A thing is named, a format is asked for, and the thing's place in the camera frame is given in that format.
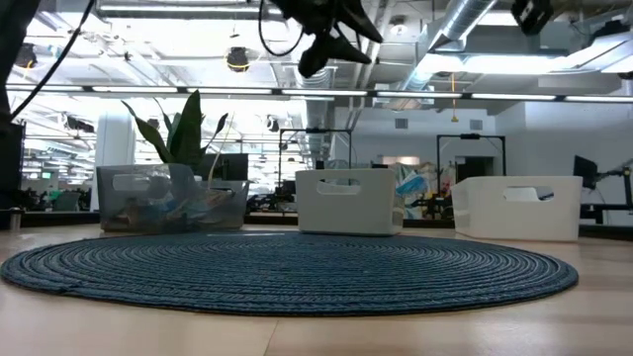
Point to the black round ceiling lamp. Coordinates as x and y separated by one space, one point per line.
238 58
25 55

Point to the black monitor on arm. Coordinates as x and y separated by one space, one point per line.
586 172

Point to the green snake plant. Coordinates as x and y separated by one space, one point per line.
188 133

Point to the silver ceiling air duct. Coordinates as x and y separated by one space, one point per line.
311 114

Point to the dark translucent plastic bin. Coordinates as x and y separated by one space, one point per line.
128 198

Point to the grey plastic bin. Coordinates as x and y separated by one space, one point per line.
346 212

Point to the white building column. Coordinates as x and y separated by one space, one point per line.
114 153

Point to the pale patterned cloth pile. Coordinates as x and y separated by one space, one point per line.
420 190

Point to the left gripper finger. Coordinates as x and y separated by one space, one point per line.
326 52
361 22

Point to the dark cabinet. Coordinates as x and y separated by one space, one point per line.
12 163

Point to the white plastic bin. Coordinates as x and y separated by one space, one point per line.
559 217

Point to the black frame stand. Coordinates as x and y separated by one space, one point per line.
470 136
316 130

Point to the round dark blue woven mat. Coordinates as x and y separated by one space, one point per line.
247 272

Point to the long ceiling light strip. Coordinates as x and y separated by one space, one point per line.
222 90

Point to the black computer monitor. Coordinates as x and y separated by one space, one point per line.
230 167

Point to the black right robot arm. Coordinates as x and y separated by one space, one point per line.
531 15

